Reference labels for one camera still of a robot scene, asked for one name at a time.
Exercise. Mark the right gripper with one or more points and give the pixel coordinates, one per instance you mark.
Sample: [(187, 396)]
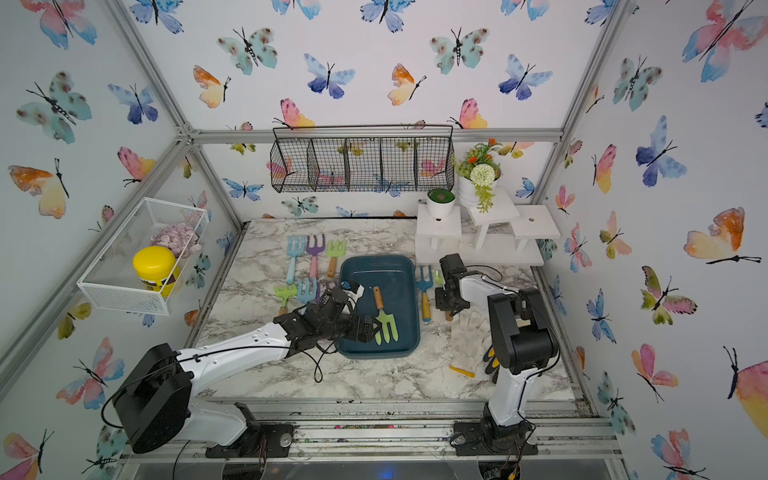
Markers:
[(440, 301)]

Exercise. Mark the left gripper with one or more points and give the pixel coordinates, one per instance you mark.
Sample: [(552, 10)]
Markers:
[(367, 335)]

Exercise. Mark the teal fork yellow handle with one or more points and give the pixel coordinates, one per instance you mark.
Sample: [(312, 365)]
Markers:
[(424, 282)]

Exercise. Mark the light blue rake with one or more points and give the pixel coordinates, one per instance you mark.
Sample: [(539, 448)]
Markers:
[(307, 290)]

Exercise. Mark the teal plastic storage box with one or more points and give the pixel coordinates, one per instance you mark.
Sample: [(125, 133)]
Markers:
[(390, 296)]

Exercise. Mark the green wide fork wooden handle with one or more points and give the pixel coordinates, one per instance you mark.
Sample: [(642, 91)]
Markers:
[(335, 250)]

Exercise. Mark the purple rake pink handle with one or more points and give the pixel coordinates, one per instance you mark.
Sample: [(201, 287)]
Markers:
[(315, 245)]

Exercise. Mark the green rake wooden handle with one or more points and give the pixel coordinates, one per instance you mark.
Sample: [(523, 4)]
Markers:
[(439, 279)]

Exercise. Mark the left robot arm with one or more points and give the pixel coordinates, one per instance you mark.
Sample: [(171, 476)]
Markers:
[(159, 401)]

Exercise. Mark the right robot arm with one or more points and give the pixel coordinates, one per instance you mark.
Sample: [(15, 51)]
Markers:
[(508, 330)]

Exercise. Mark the yellow black work glove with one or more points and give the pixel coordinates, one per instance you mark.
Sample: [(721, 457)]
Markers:
[(470, 343)]

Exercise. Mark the yellow marker on table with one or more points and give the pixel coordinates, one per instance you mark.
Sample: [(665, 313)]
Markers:
[(463, 372)]

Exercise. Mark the white tiered display stand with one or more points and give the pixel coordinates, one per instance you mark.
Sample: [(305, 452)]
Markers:
[(506, 235)]

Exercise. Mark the small white pot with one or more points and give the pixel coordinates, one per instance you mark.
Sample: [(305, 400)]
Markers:
[(440, 203)]

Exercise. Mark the white pot with flowers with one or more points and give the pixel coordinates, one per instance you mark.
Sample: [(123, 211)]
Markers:
[(478, 173)]

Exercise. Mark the pink flower bundle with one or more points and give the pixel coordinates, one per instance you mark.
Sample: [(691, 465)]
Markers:
[(180, 239)]

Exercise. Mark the yellow lidded jar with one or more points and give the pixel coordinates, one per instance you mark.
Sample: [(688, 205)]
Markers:
[(157, 268)]

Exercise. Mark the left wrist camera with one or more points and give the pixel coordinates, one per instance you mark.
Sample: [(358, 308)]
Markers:
[(353, 290)]

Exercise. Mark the black wire wall basket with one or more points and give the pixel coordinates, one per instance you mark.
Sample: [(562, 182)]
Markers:
[(390, 159)]

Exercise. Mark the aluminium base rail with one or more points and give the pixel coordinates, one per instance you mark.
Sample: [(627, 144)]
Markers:
[(368, 430)]

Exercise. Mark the white wire wall basket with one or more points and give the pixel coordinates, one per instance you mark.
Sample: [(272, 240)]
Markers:
[(110, 281)]

